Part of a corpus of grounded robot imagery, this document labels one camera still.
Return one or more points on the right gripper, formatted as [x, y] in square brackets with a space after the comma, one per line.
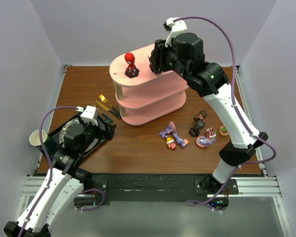
[155, 59]

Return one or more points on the white paper cup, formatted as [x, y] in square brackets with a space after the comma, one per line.
[34, 138]

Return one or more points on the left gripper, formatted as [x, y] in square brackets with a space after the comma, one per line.
[104, 126]

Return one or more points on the red spider hero figure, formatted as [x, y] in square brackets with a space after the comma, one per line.
[131, 71]

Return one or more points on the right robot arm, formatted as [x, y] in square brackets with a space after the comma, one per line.
[184, 56]

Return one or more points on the purple bunny pink cotton candy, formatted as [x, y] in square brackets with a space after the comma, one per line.
[171, 128]

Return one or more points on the pink three-tier shelf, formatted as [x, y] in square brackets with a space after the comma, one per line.
[148, 96]

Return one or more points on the pink bear cake square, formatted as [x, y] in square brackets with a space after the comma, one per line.
[210, 133]

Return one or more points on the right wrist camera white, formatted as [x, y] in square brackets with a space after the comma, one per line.
[174, 27]

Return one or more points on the ice cream cone bear toy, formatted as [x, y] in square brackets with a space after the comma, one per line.
[170, 143]

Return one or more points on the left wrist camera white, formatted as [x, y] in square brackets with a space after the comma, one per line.
[88, 114]

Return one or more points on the dark bat hero figure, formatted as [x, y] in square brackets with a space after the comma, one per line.
[198, 126]

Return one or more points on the brown haired hero figure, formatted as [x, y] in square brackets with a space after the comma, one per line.
[201, 116]

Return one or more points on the purple bunny pink donut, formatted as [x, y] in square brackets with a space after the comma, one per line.
[203, 142]

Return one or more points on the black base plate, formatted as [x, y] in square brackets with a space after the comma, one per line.
[161, 187]

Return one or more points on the gold knife green handle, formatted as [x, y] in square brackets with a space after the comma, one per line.
[106, 109]

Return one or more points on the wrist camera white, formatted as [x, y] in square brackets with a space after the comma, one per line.
[174, 27]
[88, 114]

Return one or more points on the black rectangular tray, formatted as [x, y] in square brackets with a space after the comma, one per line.
[88, 148]

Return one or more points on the dark green glass cup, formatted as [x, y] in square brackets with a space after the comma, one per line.
[50, 145]

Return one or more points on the round deer pattern plate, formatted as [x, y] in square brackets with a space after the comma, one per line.
[65, 127]

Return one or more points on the pink bear strawberry tart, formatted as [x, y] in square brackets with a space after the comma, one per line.
[223, 131]

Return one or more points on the purple bunny with cake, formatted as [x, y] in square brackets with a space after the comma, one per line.
[182, 142]

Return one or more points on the gold fork green handle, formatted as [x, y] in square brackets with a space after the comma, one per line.
[104, 100]

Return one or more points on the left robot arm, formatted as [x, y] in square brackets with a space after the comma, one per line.
[64, 181]

